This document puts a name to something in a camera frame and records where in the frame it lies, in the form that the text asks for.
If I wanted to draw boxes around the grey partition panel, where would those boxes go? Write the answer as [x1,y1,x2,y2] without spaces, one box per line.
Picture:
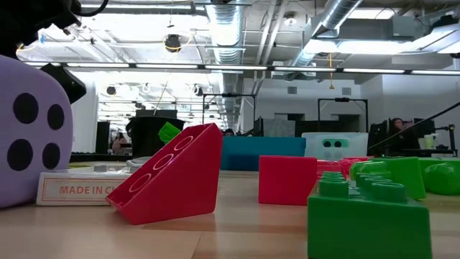
[263,118,296,137]

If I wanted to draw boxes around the long ceiling light rail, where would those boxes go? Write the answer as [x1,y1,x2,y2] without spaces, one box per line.
[21,60,460,76]

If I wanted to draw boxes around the long green toy brick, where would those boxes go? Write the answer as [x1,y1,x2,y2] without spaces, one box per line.
[349,156,428,201]

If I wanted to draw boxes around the clear plastic bin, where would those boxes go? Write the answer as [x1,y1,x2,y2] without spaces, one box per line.
[300,132,369,162]

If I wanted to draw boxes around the white cup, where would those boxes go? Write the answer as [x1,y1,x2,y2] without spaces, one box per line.
[423,133,438,150]

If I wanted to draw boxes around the yellow hanging cord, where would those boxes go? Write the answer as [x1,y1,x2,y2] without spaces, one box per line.
[328,53,335,90]

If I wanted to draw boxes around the green slatted plastic basket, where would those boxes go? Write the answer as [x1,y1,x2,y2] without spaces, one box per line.
[157,121,183,145]

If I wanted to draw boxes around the purple foam die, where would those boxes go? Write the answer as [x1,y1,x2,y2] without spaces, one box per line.
[0,54,74,210]

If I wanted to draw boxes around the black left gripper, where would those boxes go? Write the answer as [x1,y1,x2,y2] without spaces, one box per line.
[0,0,88,106]

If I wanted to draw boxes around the small green toy brick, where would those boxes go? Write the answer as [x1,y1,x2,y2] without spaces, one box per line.
[418,157,460,196]

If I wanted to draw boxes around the small red toy brick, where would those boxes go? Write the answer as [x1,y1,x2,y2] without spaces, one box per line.
[341,156,373,177]

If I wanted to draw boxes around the black frame stand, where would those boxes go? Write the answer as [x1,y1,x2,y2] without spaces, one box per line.
[202,93,257,135]
[317,97,369,133]

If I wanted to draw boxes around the red sloped toy brick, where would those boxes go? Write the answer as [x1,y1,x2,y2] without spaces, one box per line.
[105,122,224,226]

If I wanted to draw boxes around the blue plastic bin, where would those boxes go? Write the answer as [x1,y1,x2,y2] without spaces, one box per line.
[219,135,308,172]

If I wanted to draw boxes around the large red toy brick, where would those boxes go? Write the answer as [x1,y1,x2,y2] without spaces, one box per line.
[257,155,343,206]

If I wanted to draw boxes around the red print card deck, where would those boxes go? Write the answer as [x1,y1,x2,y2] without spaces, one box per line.
[35,165,132,207]

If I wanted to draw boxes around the grey rectangular air duct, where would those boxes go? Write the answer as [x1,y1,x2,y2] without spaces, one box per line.
[316,16,432,41]

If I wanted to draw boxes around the slanted silver ventilation duct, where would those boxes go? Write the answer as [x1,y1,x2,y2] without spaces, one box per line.
[287,0,364,68]

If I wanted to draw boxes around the teal foam die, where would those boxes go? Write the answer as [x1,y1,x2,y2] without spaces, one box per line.
[321,138,351,149]

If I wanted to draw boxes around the green studded toy brick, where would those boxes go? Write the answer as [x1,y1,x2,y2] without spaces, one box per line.
[307,171,433,259]

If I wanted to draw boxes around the straight silver ventilation duct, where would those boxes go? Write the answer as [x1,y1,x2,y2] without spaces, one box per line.
[204,0,247,135]

